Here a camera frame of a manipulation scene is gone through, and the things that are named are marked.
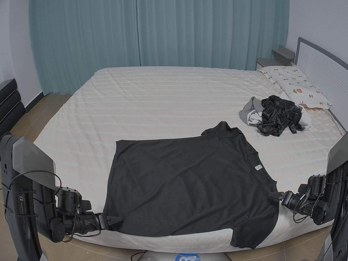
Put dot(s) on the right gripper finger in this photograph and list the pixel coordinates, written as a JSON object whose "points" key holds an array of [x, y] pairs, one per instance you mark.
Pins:
{"points": [[278, 196]]}

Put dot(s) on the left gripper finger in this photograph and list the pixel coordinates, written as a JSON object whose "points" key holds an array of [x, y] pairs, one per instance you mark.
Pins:
{"points": [[112, 220]]}

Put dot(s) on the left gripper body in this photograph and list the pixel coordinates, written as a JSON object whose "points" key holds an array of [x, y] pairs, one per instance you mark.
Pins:
{"points": [[92, 222]]}

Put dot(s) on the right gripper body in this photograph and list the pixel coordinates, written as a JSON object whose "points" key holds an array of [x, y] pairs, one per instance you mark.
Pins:
{"points": [[292, 202]]}

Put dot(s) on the black T-shirt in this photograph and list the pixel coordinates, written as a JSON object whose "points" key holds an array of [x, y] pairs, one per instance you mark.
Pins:
{"points": [[176, 178]]}

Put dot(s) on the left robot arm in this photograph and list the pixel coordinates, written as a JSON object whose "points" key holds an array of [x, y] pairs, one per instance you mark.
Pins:
{"points": [[24, 200]]}

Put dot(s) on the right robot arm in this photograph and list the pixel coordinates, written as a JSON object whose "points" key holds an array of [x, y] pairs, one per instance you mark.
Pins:
{"points": [[338, 200]]}

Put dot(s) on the pile of clothes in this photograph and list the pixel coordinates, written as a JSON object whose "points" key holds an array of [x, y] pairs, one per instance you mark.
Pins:
{"points": [[277, 113]]}

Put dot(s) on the bed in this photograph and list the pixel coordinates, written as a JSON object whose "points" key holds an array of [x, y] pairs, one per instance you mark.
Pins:
{"points": [[163, 105]]}

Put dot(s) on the white printed pillow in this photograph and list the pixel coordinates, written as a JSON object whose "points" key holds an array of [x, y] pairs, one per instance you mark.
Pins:
{"points": [[296, 86]]}

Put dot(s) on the grey bedside table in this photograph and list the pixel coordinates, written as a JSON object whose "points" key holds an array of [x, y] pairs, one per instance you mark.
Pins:
{"points": [[267, 62]]}

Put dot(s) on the black chest of drawers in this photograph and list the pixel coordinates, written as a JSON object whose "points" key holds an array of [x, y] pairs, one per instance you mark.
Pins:
{"points": [[9, 105]]}

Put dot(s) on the blue-green curtain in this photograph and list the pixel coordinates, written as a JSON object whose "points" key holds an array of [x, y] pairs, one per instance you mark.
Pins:
{"points": [[212, 26], [81, 37]]}

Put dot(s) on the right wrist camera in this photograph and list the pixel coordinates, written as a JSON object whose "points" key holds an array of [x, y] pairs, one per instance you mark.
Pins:
{"points": [[303, 189]]}

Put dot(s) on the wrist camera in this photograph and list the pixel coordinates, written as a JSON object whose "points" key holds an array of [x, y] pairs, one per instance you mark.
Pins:
{"points": [[303, 189], [85, 206]]}

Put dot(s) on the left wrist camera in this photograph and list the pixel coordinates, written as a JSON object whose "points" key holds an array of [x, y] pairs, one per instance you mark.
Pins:
{"points": [[85, 206]]}

